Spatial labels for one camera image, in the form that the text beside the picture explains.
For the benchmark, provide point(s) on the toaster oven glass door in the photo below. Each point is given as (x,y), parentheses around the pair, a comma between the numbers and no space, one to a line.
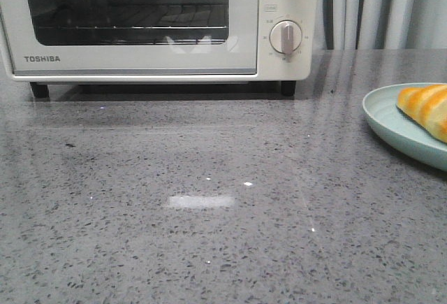
(28,57)

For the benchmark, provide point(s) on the golden croissant bread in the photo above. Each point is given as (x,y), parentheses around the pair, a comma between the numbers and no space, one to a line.
(427,107)

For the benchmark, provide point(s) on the lower oven timer knob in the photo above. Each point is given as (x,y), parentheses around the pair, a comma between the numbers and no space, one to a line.
(286,37)

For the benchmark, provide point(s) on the white Toshiba toaster oven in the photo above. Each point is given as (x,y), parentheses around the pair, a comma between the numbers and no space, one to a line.
(271,65)

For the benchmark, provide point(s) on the light green plate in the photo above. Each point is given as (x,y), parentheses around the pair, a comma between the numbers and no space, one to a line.
(400,131)

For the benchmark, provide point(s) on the grey curtain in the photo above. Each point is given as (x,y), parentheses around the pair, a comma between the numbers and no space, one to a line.
(380,24)

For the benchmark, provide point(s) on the metal wire oven rack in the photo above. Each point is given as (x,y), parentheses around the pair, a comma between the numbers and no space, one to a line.
(134,25)

